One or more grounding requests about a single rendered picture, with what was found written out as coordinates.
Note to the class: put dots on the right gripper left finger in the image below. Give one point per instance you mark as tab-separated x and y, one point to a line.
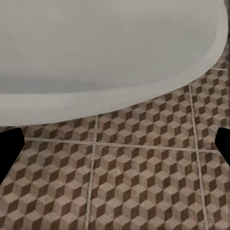
11	144

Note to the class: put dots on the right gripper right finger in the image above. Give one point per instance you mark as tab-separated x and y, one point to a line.
222	141

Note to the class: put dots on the bathtub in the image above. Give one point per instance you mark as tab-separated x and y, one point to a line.
63	60

